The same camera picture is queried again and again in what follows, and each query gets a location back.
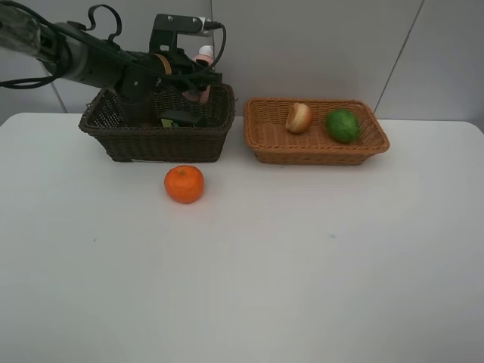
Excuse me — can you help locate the dark brown wicker basket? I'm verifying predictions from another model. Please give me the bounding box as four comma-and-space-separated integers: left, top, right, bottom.
79, 84, 235, 163

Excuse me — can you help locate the pink lotion bottle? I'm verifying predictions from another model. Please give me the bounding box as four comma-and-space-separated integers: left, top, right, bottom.
183, 45, 215, 104

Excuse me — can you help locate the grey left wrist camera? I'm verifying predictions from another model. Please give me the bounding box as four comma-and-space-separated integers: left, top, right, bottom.
149, 14, 222, 53

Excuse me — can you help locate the translucent purple plastic cup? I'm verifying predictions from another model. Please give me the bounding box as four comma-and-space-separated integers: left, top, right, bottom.
117, 92, 157, 128

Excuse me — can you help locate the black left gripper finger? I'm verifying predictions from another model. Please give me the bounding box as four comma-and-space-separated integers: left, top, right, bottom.
188, 71, 222, 91

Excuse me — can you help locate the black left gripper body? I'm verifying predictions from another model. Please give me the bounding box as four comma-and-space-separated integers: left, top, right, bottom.
113, 51, 197, 101

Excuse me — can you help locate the red yellow peach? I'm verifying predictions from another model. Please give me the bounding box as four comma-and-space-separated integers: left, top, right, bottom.
285, 103, 312, 134

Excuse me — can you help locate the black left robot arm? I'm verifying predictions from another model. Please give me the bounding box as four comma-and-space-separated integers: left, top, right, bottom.
1, 1, 226, 104

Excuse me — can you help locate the dark green pump bottle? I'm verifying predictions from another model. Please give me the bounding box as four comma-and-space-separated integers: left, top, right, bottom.
160, 110, 206, 128

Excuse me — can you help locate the green lime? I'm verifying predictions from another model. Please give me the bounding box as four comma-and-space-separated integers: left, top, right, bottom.
325, 109, 360, 144

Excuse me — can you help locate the light orange wicker basket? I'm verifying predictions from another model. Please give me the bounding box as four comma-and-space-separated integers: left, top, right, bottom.
244, 97, 390, 166

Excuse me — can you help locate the orange mandarin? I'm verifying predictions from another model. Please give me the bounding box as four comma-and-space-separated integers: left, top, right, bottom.
163, 165, 205, 203

